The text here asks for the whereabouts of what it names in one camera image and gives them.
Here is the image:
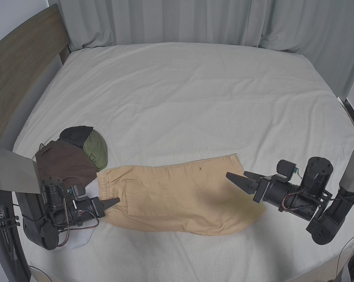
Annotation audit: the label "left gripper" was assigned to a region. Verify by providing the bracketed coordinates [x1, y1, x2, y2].
[76, 196, 106, 220]

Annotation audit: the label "grey-green curtain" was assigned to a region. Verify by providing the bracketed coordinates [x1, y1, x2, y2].
[45, 0, 354, 100]

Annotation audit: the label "white garment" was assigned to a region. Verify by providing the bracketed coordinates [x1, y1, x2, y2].
[58, 184, 100, 250]

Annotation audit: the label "black cable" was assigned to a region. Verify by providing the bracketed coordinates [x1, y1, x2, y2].
[27, 264, 65, 282]

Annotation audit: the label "black garment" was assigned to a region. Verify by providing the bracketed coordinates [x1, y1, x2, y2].
[59, 125, 94, 150]

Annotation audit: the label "green garment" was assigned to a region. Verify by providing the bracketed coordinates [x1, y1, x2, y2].
[83, 128, 109, 171]

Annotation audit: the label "bed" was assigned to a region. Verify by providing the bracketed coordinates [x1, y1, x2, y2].
[0, 3, 354, 282]

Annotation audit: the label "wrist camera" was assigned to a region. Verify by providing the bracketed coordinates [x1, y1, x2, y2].
[276, 159, 298, 183]
[68, 185, 86, 200]

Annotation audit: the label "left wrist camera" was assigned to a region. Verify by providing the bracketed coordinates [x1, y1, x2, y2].
[68, 185, 86, 200]

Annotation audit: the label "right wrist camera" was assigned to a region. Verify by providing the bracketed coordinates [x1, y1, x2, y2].
[276, 159, 298, 183]

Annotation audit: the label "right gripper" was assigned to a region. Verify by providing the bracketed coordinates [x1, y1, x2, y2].
[225, 171, 301, 214]

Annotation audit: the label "tan shorts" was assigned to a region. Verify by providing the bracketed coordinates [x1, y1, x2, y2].
[96, 153, 267, 236]

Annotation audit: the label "brown garment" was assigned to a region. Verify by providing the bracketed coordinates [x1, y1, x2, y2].
[35, 140, 102, 187]

